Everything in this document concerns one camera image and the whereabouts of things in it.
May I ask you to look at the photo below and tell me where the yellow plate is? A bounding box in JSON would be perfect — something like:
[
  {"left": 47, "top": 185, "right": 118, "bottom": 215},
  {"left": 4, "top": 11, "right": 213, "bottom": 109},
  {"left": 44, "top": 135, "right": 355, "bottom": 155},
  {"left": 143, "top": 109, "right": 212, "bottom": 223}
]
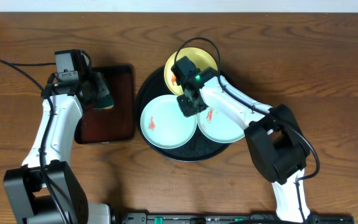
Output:
[{"left": 164, "top": 47, "right": 218, "bottom": 96}]

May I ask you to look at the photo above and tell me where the green yellow sponge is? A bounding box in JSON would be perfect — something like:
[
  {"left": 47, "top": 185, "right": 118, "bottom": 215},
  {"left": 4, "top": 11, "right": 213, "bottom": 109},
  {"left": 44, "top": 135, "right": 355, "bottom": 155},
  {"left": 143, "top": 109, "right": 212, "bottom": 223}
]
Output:
[{"left": 92, "top": 72, "right": 114, "bottom": 110}]

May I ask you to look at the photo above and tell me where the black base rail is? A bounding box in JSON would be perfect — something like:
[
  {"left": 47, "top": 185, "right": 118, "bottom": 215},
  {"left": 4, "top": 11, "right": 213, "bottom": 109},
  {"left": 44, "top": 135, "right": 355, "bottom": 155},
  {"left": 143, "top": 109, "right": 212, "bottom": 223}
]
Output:
[{"left": 121, "top": 213, "right": 355, "bottom": 224}]

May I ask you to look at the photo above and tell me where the black rectangular water tray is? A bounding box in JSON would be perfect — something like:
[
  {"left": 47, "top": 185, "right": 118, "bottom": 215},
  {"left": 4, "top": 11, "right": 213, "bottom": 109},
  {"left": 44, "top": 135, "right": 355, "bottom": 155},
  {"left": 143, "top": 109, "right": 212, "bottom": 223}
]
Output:
[{"left": 75, "top": 65, "right": 135, "bottom": 144}]

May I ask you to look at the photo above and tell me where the light green plate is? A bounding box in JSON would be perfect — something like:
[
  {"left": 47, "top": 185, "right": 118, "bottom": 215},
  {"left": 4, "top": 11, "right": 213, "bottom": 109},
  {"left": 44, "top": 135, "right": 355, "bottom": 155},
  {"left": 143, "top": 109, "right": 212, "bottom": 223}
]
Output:
[
  {"left": 196, "top": 107, "right": 245, "bottom": 144},
  {"left": 140, "top": 95, "right": 197, "bottom": 149}
]

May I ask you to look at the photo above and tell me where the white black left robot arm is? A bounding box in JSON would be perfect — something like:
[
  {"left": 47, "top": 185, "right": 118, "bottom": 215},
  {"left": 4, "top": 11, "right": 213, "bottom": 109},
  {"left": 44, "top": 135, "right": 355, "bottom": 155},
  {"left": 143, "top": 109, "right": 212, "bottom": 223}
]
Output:
[{"left": 3, "top": 72, "right": 111, "bottom": 224}]

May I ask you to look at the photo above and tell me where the round black serving tray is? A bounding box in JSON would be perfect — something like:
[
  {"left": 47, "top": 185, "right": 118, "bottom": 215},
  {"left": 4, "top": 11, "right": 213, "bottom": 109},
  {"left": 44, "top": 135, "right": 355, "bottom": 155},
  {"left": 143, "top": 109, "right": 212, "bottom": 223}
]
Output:
[{"left": 134, "top": 66, "right": 231, "bottom": 162}]

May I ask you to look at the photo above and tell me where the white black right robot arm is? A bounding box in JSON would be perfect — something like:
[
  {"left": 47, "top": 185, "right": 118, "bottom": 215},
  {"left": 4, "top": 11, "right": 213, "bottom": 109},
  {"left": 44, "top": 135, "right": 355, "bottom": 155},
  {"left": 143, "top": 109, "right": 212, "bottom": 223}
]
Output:
[{"left": 171, "top": 65, "right": 316, "bottom": 223}]

